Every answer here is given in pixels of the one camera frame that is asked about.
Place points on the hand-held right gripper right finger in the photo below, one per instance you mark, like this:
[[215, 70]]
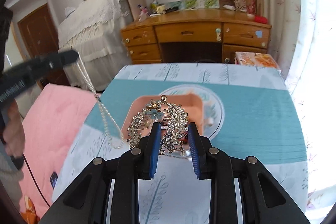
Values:
[[195, 150]]

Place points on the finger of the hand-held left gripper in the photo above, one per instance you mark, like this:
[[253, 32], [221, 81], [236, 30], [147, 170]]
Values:
[[57, 61]]

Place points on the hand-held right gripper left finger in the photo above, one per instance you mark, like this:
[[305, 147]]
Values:
[[155, 150]]

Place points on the gold rhinestone hair comb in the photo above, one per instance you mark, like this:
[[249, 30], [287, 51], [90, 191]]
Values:
[[176, 111]]

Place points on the peach plastic box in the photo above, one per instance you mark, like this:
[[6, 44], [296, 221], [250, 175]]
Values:
[[194, 103]]

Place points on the person's left hand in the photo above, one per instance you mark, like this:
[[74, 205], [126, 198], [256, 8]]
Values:
[[14, 132]]

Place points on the small white ornament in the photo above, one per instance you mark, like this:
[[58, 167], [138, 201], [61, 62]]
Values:
[[210, 121]]

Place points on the brown wooden door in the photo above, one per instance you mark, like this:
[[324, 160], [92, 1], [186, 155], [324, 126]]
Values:
[[36, 32]]

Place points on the lace covered cabinet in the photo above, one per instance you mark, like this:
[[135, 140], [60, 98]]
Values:
[[89, 29]]

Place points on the tree print tablecloth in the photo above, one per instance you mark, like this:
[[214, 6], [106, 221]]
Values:
[[249, 121]]

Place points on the dark blue rectangular object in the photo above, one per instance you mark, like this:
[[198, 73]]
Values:
[[53, 180]]

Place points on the yellow toy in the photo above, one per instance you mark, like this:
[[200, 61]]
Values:
[[157, 8]]

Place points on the teal drawer hook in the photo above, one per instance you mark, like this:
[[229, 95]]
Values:
[[218, 33]]

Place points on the black flashlight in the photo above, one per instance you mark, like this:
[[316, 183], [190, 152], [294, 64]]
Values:
[[170, 10]]

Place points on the wooden desk with drawers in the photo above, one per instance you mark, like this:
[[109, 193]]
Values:
[[194, 16]]

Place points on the red box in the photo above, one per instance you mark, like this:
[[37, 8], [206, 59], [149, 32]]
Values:
[[260, 19]]

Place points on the green leaf picture cards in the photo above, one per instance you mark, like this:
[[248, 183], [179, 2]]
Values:
[[194, 3]]

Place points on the white tube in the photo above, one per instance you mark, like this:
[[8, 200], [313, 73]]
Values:
[[228, 7]]

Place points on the leaf print curtain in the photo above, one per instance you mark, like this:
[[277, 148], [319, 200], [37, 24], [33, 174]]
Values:
[[309, 56]]

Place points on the patterned paper bag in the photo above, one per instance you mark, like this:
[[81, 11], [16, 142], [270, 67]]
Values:
[[239, 1]]

